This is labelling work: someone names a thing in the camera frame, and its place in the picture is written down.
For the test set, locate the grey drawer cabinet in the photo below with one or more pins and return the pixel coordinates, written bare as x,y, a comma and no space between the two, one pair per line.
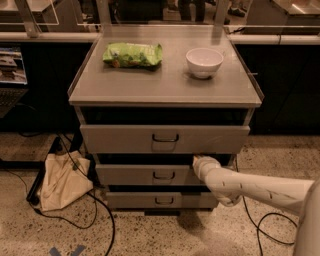
168,95

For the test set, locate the white ceramic bowl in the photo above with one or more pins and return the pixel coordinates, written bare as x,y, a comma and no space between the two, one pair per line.
204,62

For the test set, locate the beige cloth tote bag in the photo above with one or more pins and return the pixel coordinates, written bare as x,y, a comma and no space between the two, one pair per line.
65,180

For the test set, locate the grey drawer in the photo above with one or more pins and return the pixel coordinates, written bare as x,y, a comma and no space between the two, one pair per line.
179,139
178,175
163,200

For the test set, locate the grey top drawer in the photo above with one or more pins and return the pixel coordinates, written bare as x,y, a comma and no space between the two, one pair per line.
179,139

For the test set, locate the grey bottom drawer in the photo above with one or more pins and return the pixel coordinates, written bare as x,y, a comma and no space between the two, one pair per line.
163,200

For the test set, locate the open laptop computer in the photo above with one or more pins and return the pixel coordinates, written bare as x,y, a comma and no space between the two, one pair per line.
13,78

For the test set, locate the green snack bag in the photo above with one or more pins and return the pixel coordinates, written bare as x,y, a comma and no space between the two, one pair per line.
125,55

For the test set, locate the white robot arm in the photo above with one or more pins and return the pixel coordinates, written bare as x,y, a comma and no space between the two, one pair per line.
297,196

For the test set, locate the white counter rail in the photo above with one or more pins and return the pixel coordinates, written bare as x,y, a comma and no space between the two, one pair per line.
234,38

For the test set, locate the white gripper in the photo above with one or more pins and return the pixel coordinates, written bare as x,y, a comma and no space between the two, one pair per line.
202,164

